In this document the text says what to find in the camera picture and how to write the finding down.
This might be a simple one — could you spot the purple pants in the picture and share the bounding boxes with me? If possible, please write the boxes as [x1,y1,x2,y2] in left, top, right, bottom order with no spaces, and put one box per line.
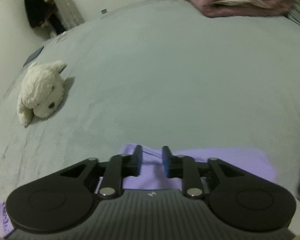
[0,143,277,239]

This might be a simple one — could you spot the white plush dog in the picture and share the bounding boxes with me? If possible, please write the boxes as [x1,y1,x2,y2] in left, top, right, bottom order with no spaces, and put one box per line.
[17,61,67,127]

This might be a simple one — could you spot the dark hanging coat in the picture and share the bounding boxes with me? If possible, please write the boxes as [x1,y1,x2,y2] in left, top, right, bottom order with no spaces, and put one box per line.
[24,0,66,35]

